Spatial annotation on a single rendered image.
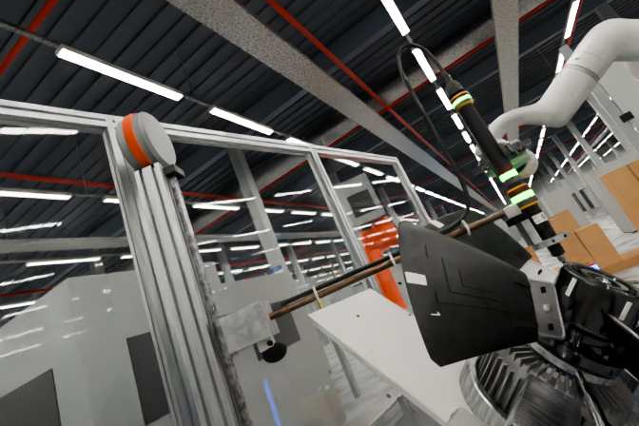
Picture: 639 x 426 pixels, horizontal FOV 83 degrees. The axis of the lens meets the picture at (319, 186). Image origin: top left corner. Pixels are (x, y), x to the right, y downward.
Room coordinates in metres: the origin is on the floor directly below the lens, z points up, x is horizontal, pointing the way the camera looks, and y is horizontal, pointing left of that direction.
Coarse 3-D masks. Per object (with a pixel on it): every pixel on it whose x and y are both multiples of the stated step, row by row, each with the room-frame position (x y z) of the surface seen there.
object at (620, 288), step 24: (576, 264) 0.70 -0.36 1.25; (576, 288) 0.64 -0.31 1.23; (600, 288) 0.62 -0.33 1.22; (624, 288) 0.65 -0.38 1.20; (576, 312) 0.65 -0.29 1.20; (600, 312) 0.63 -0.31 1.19; (576, 336) 0.67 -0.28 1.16; (600, 336) 0.65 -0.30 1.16; (576, 360) 0.66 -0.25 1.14; (600, 360) 0.65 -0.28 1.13
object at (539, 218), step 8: (448, 80) 0.77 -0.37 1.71; (448, 88) 0.76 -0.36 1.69; (456, 88) 0.76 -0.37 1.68; (448, 96) 0.78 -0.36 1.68; (528, 208) 0.76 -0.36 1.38; (536, 208) 0.76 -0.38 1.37; (536, 216) 0.76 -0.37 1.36; (544, 216) 0.76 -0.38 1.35; (536, 224) 0.76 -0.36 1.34; (544, 224) 0.76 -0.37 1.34; (544, 232) 0.76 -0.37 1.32; (552, 232) 0.76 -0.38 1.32; (544, 240) 0.76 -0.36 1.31; (552, 248) 0.76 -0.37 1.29; (560, 248) 0.76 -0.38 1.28; (552, 256) 0.77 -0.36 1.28
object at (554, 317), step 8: (528, 280) 0.64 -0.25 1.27; (536, 280) 0.65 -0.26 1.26; (536, 288) 0.65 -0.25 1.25; (552, 288) 0.67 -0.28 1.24; (536, 296) 0.65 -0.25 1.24; (544, 296) 0.65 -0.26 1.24; (552, 296) 0.66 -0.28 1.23; (536, 304) 0.64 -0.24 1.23; (552, 304) 0.66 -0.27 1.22; (536, 312) 0.64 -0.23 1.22; (544, 312) 0.65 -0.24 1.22; (552, 312) 0.66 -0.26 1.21; (560, 312) 0.66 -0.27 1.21; (536, 320) 0.64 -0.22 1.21; (544, 320) 0.64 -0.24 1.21; (552, 320) 0.65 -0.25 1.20; (560, 320) 0.66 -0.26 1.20; (544, 328) 0.64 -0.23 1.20; (560, 328) 0.66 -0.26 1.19; (544, 336) 0.63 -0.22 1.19; (552, 336) 0.64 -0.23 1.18; (560, 336) 0.65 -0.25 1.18
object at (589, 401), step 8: (576, 376) 0.65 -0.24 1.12; (584, 384) 0.63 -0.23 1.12; (584, 392) 0.62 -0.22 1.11; (584, 400) 0.61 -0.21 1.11; (592, 400) 0.59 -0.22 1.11; (592, 408) 0.58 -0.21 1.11; (600, 408) 0.58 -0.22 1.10; (592, 416) 0.57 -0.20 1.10; (600, 416) 0.56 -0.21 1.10; (600, 424) 0.55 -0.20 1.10; (608, 424) 0.55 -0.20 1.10
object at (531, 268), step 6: (528, 264) 0.77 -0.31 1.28; (534, 264) 0.76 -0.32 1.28; (540, 264) 0.76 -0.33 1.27; (522, 270) 0.77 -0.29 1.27; (528, 270) 0.76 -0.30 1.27; (534, 270) 0.76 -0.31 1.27; (546, 270) 0.75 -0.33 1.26; (552, 270) 0.75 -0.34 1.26; (528, 276) 0.76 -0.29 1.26; (534, 276) 0.75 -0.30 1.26; (540, 276) 0.75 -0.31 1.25; (546, 276) 0.75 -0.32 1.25; (552, 276) 0.74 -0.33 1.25; (552, 282) 0.74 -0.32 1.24
